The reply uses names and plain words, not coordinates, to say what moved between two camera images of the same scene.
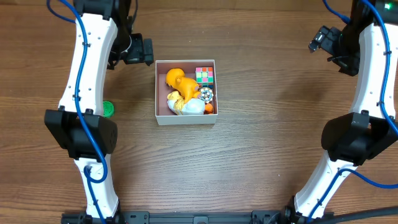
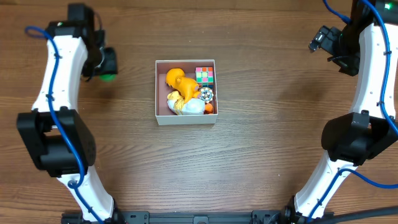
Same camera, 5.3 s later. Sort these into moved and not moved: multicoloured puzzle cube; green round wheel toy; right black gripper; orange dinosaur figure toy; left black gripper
Moved: green round wheel toy; left black gripper
Not moved: right black gripper; multicoloured puzzle cube; orange dinosaur figure toy
